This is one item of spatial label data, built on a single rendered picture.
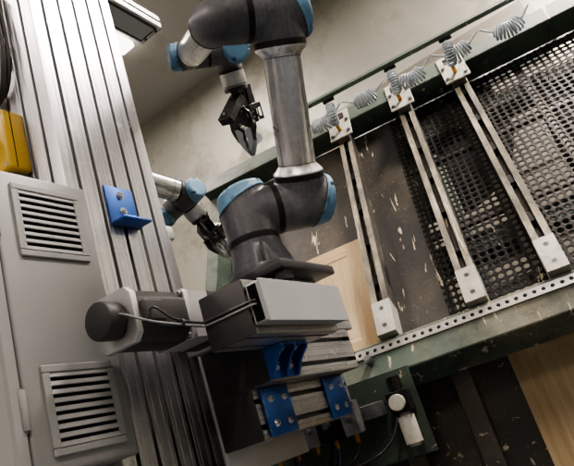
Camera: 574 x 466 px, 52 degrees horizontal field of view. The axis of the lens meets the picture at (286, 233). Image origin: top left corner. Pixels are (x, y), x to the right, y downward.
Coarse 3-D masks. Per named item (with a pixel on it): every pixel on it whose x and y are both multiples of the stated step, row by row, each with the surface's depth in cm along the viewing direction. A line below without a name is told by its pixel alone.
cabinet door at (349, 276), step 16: (320, 256) 222; (336, 256) 217; (352, 256) 213; (336, 272) 212; (352, 272) 208; (352, 288) 203; (352, 304) 199; (368, 304) 195; (352, 320) 195; (368, 320) 191; (352, 336) 191; (368, 336) 187
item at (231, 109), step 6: (234, 96) 175; (240, 96) 174; (228, 102) 174; (234, 102) 173; (240, 102) 174; (228, 108) 172; (234, 108) 171; (222, 114) 171; (228, 114) 170; (234, 114) 171; (222, 120) 170; (228, 120) 169; (234, 120) 170
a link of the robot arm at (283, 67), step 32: (256, 0) 121; (288, 0) 122; (256, 32) 123; (288, 32) 124; (288, 64) 126; (288, 96) 128; (288, 128) 129; (288, 160) 131; (288, 192) 131; (320, 192) 133; (288, 224) 132; (320, 224) 137
